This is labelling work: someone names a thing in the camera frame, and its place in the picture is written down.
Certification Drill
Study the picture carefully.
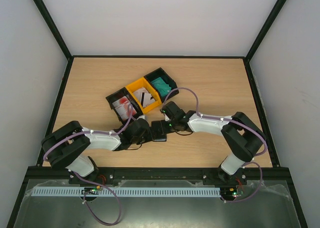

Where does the black leather card holder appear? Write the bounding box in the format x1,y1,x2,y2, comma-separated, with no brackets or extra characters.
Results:
150,121,167,142

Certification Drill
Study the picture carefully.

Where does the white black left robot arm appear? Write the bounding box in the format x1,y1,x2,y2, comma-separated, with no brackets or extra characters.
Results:
41,118,151,177

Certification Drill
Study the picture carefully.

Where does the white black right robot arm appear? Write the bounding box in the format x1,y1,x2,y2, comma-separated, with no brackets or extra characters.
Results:
160,101,268,184

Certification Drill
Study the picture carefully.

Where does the white red card stack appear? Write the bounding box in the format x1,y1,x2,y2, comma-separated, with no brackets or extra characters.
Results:
112,96,137,121

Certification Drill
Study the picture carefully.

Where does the teal card stack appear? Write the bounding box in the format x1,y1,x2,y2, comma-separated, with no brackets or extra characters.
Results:
151,77,172,97

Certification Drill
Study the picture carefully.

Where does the white orange card stack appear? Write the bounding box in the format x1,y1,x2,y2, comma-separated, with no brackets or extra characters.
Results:
133,87,156,108

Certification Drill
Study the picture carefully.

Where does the black card bin right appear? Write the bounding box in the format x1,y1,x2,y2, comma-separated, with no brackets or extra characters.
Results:
144,67,178,102

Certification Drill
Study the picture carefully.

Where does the black card bin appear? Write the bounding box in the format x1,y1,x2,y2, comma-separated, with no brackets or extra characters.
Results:
144,67,178,102
106,87,143,124

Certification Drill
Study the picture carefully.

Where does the black card bin left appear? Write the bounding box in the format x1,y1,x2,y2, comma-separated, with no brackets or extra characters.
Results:
106,87,143,124

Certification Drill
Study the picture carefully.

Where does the yellow card bin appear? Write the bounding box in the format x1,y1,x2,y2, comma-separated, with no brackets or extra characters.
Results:
125,77,162,114

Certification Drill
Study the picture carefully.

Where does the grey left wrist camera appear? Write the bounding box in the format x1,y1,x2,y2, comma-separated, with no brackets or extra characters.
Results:
138,115,147,120

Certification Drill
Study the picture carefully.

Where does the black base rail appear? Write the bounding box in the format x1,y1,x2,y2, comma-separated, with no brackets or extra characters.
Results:
68,167,292,186

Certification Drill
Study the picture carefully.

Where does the white slotted cable duct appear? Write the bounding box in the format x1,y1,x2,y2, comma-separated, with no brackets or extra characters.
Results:
31,187,221,198

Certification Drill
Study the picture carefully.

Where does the black enclosure frame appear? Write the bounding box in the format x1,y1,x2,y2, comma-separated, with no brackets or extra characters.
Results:
4,0,309,228

